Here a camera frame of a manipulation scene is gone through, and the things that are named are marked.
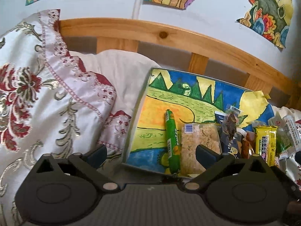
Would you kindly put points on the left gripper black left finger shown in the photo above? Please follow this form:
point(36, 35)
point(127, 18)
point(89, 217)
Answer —
point(87, 165)

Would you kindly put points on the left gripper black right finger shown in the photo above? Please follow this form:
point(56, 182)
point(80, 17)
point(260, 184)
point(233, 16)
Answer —
point(214, 164)

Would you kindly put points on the blue milk powder sachet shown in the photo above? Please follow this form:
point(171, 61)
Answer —
point(232, 147)

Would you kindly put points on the rice cracker snack pack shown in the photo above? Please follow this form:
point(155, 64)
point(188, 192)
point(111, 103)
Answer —
point(192, 135)

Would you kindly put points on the orange red snack packet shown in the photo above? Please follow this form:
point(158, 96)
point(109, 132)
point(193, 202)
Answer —
point(248, 147)

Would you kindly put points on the dark dried meat snack pack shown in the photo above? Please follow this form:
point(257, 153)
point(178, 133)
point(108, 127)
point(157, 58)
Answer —
point(231, 121)

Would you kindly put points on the green sausage stick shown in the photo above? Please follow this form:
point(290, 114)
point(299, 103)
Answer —
point(172, 142)

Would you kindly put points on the yellow biscuit bar pack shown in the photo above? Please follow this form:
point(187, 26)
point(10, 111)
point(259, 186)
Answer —
point(266, 142)

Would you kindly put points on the white green pickle packet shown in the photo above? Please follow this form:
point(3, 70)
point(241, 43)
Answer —
point(288, 138)

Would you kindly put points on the dinosaur drawing tray liner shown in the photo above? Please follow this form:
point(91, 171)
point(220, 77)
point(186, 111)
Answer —
point(191, 98)

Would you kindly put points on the grey metal tray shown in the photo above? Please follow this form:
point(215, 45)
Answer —
point(177, 111)

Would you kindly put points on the cream pillow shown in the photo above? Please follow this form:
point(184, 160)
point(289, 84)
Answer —
point(126, 71)

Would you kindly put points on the wooden bed headboard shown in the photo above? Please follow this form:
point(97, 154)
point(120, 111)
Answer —
point(126, 34)

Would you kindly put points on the bird and flowers drawing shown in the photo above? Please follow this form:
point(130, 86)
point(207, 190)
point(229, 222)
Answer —
point(269, 18)

